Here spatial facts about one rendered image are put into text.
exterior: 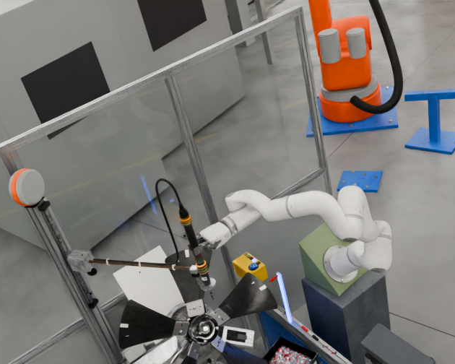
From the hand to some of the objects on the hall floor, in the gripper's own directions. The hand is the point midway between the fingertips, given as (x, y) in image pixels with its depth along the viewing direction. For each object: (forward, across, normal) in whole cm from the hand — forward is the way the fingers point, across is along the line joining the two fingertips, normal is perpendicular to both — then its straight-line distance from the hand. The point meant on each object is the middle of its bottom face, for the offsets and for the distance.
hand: (195, 248), depth 225 cm
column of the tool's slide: (+42, -59, +158) cm, 174 cm away
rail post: (-36, -33, +158) cm, 166 cm away
